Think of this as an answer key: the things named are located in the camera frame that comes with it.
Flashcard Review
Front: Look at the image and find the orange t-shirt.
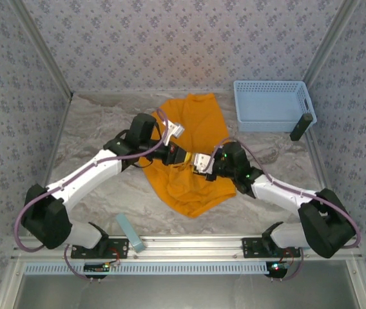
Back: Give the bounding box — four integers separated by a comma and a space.
139, 92, 237, 219

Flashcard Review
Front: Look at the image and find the light blue plastic basket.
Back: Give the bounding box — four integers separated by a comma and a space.
233, 80, 318, 133

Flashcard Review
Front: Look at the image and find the black rectangular device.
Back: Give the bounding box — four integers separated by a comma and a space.
289, 113, 313, 142

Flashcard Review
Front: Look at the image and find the light teal rectangular block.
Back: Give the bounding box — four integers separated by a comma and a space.
115, 212, 146, 253

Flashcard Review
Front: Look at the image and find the small circuit board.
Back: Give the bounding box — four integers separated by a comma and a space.
84, 263, 110, 274
265, 261, 289, 277

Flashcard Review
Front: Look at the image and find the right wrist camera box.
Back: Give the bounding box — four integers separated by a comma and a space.
191, 153, 214, 174

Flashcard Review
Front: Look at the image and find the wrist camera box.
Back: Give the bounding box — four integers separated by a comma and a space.
191, 153, 214, 174
165, 121, 186, 145

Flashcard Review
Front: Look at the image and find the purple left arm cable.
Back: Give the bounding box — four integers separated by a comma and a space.
14, 108, 175, 282

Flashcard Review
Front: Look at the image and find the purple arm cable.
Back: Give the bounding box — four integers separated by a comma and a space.
14, 108, 175, 282
209, 137, 361, 281

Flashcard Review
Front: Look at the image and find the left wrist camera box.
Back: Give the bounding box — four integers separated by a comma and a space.
165, 121, 186, 145

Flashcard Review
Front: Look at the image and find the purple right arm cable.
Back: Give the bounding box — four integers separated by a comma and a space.
209, 137, 361, 281

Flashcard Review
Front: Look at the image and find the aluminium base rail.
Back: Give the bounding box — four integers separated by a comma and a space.
11, 234, 363, 261

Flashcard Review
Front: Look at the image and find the aluminium side rail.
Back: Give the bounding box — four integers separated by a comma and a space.
24, 95, 74, 238
297, 93, 347, 236

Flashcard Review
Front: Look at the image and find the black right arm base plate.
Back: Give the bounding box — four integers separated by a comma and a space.
242, 237, 302, 259

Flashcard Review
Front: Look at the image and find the light blue slotted cable duct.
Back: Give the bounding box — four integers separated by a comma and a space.
24, 261, 269, 276

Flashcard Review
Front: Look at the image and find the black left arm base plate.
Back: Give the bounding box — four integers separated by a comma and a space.
70, 238, 130, 259

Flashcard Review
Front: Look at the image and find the aluminium frame post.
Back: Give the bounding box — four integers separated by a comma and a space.
295, 0, 361, 97
7, 0, 74, 100

